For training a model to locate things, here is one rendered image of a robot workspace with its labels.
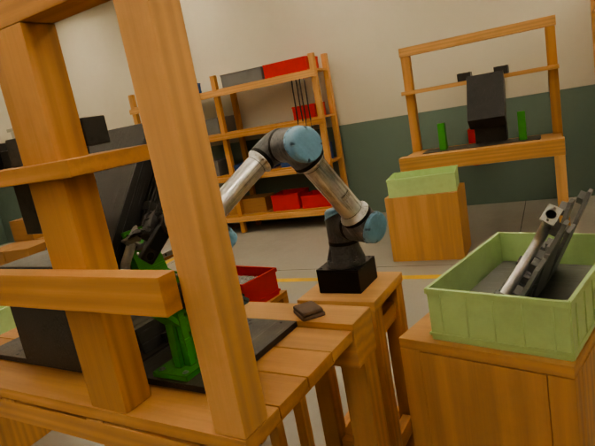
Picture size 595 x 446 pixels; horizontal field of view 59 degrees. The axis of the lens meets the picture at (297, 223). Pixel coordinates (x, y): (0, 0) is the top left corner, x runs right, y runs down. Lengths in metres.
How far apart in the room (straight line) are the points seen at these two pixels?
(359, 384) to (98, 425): 0.79
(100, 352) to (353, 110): 6.13
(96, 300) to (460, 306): 1.01
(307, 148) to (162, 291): 0.75
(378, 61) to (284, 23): 1.41
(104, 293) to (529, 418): 1.19
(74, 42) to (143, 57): 8.82
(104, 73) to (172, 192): 8.43
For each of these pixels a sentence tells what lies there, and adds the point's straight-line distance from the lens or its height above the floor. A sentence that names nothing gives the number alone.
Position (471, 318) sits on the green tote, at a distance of 1.66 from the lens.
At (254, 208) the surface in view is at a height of 0.32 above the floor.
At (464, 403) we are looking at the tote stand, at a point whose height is 0.60.
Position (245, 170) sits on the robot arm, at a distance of 1.76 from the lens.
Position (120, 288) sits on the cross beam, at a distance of 1.23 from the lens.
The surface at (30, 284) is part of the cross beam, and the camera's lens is 1.50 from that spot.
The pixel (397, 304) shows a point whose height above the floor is 0.74.
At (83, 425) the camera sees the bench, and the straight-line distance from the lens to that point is 1.70.
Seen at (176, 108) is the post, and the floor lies 1.60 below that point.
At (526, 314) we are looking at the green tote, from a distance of 1.59.
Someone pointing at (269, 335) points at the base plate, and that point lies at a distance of 1.68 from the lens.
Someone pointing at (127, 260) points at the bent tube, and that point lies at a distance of 1.74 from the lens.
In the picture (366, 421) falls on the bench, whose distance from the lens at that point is 1.87.
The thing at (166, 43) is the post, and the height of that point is 1.72.
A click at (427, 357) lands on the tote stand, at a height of 0.74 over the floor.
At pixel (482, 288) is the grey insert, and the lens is 1.96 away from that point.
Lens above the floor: 1.56
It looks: 12 degrees down
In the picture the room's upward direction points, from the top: 10 degrees counter-clockwise
